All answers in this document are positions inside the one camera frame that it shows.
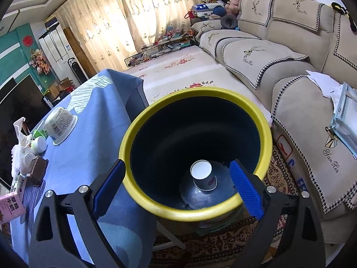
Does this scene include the white green lidded bottle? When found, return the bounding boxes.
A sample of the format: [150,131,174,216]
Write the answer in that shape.
[30,136,47,155]

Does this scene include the low glass table with clutter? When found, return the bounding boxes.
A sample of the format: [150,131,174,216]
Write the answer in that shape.
[124,30,194,68]

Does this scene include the beige sofa with covers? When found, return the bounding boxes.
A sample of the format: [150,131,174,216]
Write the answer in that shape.
[192,0,356,244]

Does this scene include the black flat screen television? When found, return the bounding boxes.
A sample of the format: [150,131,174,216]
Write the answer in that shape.
[1,75,51,184]

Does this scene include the cream embroidered curtains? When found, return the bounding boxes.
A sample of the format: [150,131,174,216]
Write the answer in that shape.
[54,0,205,71]

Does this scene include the yellow rimmed black trash bin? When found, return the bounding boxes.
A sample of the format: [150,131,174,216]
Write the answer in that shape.
[119,87,272,224]

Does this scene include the blue tablecloth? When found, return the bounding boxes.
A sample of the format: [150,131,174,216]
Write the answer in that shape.
[10,69,156,267]

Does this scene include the black tower fan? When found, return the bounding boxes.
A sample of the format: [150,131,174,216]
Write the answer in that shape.
[67,57,88,84]

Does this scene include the white papers on sofa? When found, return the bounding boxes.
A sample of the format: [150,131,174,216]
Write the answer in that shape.
[306,70,342,99]

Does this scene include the green patterned white box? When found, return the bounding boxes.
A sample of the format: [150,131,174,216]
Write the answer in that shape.
[10,174,27,195]

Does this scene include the artificial flower wall decoration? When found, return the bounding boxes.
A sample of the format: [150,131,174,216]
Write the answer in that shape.
[29,49,51,74]

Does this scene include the pink milk carton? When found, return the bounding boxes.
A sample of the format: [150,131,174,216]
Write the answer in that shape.
[0,192,25,224]

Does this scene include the blue clear document folder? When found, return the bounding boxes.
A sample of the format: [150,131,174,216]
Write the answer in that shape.
[330,82,357,158]

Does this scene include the white paper cup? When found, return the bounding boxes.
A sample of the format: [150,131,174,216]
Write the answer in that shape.
[190,160,217,192]

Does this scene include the white foam fruit net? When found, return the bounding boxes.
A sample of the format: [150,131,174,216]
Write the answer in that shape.
[11,144,35,178]

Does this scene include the white instant noodle bowl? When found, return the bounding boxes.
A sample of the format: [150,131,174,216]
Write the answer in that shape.
[44,107,77,146]

